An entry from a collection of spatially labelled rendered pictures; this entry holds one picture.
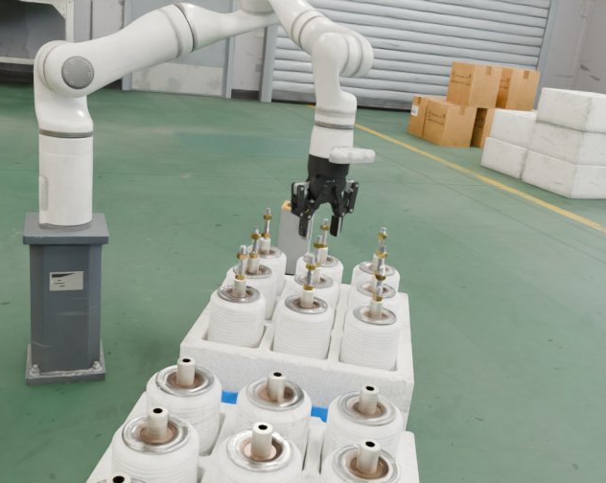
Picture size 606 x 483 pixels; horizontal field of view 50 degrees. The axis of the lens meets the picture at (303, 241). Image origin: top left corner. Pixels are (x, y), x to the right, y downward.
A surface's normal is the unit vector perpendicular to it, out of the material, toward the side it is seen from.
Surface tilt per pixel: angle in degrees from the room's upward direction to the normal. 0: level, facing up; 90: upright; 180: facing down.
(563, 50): 90
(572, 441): 0
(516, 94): 90
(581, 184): 90
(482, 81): 90
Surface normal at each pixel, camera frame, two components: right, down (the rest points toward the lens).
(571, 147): -0.93, 0.01
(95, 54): 0.58, 0.06
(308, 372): -0.13, 0.29
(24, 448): 0.11, -0.94
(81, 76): 0.63, 0.33
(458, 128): 0.31, 0.33
